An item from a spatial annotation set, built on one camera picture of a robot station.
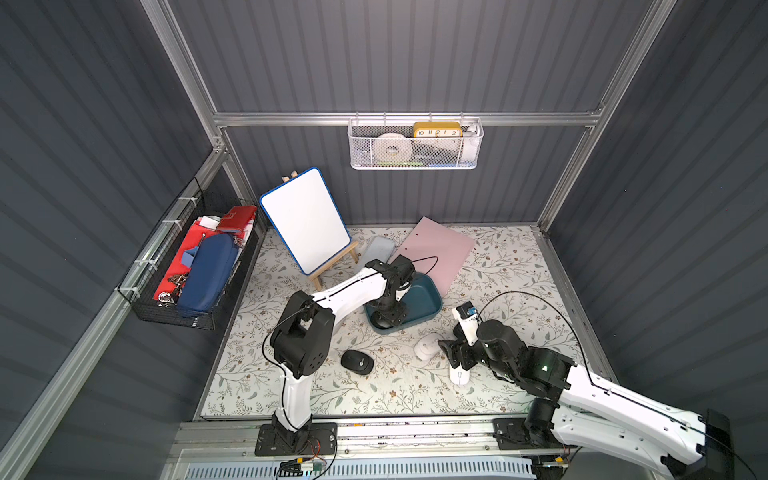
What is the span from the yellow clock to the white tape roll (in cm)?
4

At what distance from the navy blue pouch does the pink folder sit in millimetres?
578

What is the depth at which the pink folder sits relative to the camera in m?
1.11

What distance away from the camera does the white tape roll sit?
0.84 meters

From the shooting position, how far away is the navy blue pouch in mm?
643

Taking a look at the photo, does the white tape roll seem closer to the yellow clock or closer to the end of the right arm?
the yellow clock

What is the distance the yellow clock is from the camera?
0.88m
